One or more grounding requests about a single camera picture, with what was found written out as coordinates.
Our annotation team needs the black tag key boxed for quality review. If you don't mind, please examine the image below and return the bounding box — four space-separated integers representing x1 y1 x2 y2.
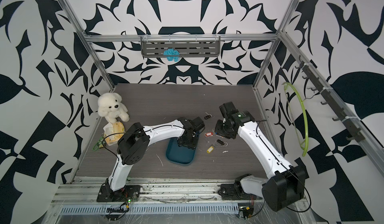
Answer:
217 139 228 147
204 113 212 120

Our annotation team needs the teal plastic storage box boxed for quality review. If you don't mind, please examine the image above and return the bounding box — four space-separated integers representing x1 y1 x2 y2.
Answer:
166 138 196 166

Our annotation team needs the yellow white tag key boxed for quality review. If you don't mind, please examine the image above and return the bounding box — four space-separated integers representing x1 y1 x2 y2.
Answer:
207 145 215 154

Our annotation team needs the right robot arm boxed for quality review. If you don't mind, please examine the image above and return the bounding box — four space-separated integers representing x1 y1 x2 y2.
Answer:
215 102 306 212

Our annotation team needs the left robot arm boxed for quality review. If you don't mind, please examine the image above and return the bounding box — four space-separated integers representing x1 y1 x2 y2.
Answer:
106 117 205 193

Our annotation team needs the tissue packet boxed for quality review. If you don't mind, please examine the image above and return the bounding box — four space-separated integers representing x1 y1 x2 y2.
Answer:
103 121 125 146

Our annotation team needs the green hoop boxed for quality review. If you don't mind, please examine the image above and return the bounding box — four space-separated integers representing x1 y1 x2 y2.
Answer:
281 82 310 157

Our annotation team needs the white teddy bear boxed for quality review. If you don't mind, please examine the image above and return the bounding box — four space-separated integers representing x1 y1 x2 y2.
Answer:
98 93 130 124

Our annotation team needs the teal scrunchie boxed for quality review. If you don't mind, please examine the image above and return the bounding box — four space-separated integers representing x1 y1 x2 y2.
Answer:
163 48 180 62

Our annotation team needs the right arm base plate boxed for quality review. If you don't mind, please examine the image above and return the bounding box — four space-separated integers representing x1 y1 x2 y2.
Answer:
218 183 251 201

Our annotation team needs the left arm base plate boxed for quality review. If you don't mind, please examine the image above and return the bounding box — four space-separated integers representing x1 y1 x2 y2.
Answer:
96 184 141 203

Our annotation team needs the grey wall shelf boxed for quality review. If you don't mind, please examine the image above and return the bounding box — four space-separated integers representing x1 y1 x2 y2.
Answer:
140 35 221 58

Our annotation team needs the green carabiner keychain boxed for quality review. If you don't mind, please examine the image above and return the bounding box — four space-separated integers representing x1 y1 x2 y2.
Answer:
92 137 104 151

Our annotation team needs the black hook rail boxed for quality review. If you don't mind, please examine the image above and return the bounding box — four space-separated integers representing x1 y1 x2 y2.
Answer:
298 56 366 142

